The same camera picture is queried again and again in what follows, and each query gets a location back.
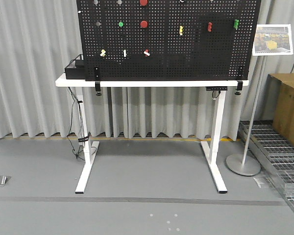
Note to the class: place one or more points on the red white selector knob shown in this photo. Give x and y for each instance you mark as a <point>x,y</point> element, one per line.
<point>146,52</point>

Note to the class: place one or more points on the yellow selector knob lower left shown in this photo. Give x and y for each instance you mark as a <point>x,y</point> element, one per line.
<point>103,53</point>

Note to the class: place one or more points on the yellow knob upper right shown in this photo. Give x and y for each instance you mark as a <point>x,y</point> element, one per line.
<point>181,30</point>

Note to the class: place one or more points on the red knob upper right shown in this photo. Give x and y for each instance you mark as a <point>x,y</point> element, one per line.
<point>209,27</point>

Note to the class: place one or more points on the green knob upper right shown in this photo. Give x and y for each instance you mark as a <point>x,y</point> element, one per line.
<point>236,24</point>

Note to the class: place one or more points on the left black pegboard clamp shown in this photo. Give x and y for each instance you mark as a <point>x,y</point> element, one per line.
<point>97,81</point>

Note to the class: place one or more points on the black pegboard clamp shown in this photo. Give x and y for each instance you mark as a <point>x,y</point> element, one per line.
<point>97,81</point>
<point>239,81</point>

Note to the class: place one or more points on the black table control panel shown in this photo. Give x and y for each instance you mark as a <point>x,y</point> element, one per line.
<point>222,88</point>

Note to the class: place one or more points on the white height-adjustable table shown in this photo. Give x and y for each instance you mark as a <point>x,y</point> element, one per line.
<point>210,149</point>

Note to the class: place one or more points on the black perforated pegboard panel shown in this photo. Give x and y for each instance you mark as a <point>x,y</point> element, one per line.
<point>196,55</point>

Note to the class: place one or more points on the black box on table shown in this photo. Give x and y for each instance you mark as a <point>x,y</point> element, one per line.
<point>75,70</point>

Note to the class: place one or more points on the lower red round button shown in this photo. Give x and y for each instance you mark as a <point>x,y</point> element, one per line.
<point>144,24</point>

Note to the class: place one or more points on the red round button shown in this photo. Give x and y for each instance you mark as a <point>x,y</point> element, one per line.
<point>143,2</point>
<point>144,24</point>

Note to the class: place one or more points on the right black pegboard clamp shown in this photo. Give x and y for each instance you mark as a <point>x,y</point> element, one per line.
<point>239,81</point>

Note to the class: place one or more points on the grey sign stand pole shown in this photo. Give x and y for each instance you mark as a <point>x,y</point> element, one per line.
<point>243,164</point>

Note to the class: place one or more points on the upper red round button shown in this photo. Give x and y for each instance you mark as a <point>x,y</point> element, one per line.
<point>143,2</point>

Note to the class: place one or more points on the grey curtain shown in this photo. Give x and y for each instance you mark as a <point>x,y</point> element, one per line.
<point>38,38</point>

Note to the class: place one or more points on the brown cardboard box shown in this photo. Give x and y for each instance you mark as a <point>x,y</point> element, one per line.
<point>283,121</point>

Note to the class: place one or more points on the metal grating floor platform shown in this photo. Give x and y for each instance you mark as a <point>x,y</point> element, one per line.
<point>276,155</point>

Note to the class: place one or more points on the printed photo sign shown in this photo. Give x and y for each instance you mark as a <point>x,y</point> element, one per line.
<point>273,39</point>

